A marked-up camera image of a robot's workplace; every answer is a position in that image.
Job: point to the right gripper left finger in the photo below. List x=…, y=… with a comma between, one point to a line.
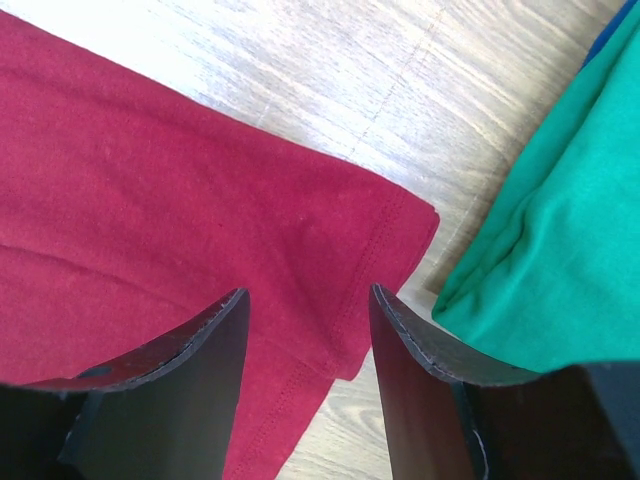
x=164, y=410

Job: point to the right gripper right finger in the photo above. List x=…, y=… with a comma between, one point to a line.
x=452, y=412

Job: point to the red t shirt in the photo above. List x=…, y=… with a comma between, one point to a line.
x=127, y=208

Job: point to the folded green t shirt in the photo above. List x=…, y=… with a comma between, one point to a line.
x=552, y=277

